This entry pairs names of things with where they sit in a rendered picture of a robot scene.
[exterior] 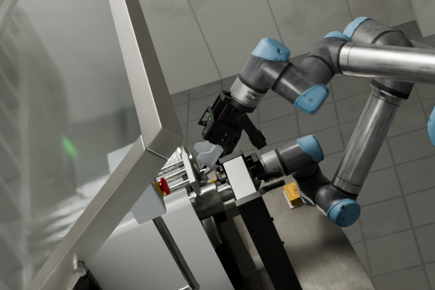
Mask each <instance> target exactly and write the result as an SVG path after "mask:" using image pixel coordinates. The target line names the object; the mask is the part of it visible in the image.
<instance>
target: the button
mask: <svg viewBox="0 0 435 290"><path fill-rule="evenodd" d="M284 190H285V192H286V194H287V196H288V198H289V200H290V202H291V205H292V206H295V205H297V204H299V203H301V202H303V200H302V198H301V197H300V196H299V194H298V189H297V187H296V184H295V182H293V183H291V184H288V185H286V186H284Z"/></svg>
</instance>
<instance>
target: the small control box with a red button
mask: <svg viewBox="0 0 435 290"><path fill-rule="evenodd" d="M160 181H161V183H159V182H158V180H157V179H156V178H154V180H153V181H152V182H151V183H150V185H149V186H148V187H147V189H146V190H145V191H144V192H143V194H142V195H141V196H140V197H139V199H138V200H137V202H136V203H135V204H134V205H133V206H132V208H131V209H130V210H131V213H132V214H133V216H134V218H135V219H136V221H137V223H138V224H139V225H140V224H143V223H145V222H147V221H149V220H152V219H154V218H157V217H159V216H161V215H163V214H165V213H166V205H165V203H164V198H163V195H164V191H165V193H166V195H169V194H170V189H169V186H168V183H167V182H166V179H165V178H164V177H161V178H160Z"/></svg>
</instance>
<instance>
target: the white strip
mask: <svg viewBox="0 0 435 290"><path fill-rule="evenodd" d="M196 204H197V202H196V200H195V197H194V195H191V196H188V194H187V193H186V194H184V195H181V196H179V197H176V198H175V199H172V200H170V201H167V202H165V205H166V213H165V214H163V215H162V216H161V217H162V219H163V220H164V222H165V224H166V226H167V227H168V230H169V231H170V234H171V235H172V237H173V239H174V241H175V242H176V244H177V246H178V248H179V250H180V251H181V254H182V255H183V257H184V259H185V261H186V263H187V264H188V266H189V268H190V270H191V272H192V274H193V276H194V278H195V279H196V281H197V283H198V284H199V286H200V289H199V290H234V288H233V286H232V284H231V282H230V280H229V278H228V276H227V274H226V272H225V270H224V268H223V266H222V264H221V262H220V260H219V258H218V256H217V254H216V252H215V250H214V248H213V246H212V244H211V242H210V240H209V238H208V236H207V234H206V232H205V230H204V228H203V226H202V224H201V222H200V220H199V218H198V217H197V215H196V213H195V211H194V209H193V207H192V206H194V205H196ZM87 266H88V268H89V270H90V271H91V272H92V274H93V276H94V277H95V279H96V281H97V282H98V283H99V285H100V287H101V288H102V290H178V289H180V288H182V287H185V286H187V285H188V284H187V282H186V280H185V279H184V276H183V275H182V273H181V271H180V270H179V268H178V266H177V264H176V262H175V260H174V259H173V257H172V255H171V253H170V251H169V250H168V248H167V246H166V244H165V242H164V241H163V239H162V237H161V235H160V234H159V231H158V230H157V228H156V226H155V224H154V223H153V221H152V220H149V221H147V222H145V223H143V224H140V225H139V224H138V223H137V221H136V219H135V218H134V216H133V217H130V218H128V219H126V220H124V221H121V222H120V223H119V225H118V226H117V227H116V229H115V230H114V231H113V232H112V234H111V235H110V237H108V239H107V240H106V242H105V243H104V244H103V245H102V246H101V248H100V249H99V251H98V252H97V253H96V254H95V256H94V257H93V258H92V260H91V261H90V262H89V263H88V265H87Z"/></svg>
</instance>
